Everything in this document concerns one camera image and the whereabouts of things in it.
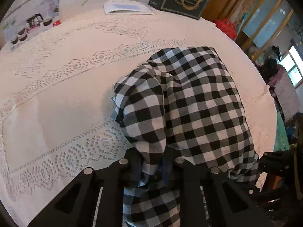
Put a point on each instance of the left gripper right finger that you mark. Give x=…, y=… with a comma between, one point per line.
x=208, y=197

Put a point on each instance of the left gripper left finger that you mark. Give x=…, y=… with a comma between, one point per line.
x=93, y=197

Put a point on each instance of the black white checkered garment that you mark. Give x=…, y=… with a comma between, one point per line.
x=185, y=99

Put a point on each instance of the green cloth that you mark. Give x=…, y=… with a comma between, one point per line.
x=281, y=140

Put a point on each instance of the white lace tablecloth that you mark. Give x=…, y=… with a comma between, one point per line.
x=56, y=98

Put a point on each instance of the red mesh bag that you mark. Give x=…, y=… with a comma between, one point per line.
x=227, y=27

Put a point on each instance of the cookware product box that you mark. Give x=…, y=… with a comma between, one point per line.
x=28, y=20

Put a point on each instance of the white paper booklet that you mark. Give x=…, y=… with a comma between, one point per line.
x=125, y=6

